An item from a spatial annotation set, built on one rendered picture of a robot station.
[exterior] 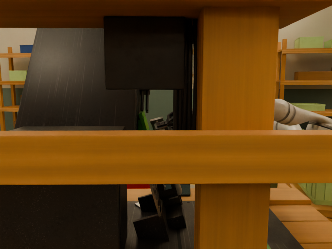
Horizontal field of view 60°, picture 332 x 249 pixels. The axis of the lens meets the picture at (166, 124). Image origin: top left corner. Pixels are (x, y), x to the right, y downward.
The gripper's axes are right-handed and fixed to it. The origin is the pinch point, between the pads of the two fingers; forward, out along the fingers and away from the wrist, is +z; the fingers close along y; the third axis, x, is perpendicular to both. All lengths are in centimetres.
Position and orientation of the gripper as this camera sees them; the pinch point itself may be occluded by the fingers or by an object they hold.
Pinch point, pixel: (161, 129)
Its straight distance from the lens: 88.1
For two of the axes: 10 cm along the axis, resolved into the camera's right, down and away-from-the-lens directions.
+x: 2.0, 7.6, -6.2
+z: -9.6, 2.7, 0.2
